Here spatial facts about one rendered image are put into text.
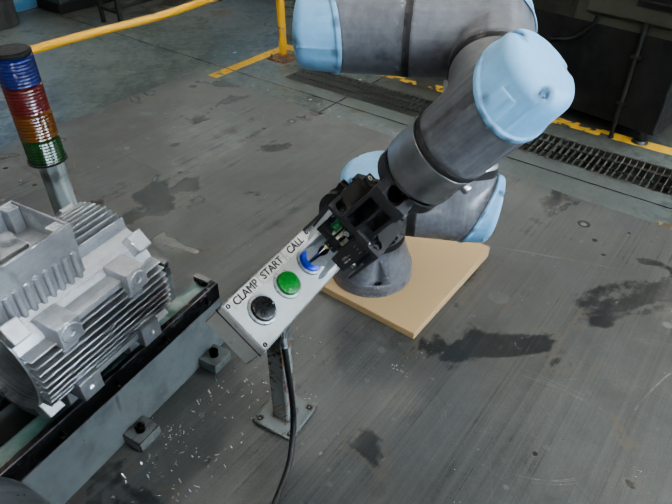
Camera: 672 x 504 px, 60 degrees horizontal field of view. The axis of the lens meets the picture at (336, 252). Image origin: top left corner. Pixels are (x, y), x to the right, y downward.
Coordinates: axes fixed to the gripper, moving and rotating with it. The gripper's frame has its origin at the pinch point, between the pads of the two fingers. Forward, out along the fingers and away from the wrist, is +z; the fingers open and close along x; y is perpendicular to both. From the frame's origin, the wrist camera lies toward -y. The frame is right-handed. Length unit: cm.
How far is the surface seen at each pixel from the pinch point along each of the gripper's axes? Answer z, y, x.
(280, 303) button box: 2.3, 7.6, 1.0
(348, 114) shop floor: 166, -242, -35
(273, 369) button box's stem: 15.7, 6.4, 7.5
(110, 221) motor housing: 13.8, 9.5, -20.6
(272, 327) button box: 2.3, 10.7, 2.2
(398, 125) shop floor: 146, -244, -9
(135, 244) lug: 12.5, 9.9, -16.2
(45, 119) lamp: 31, -5, -45
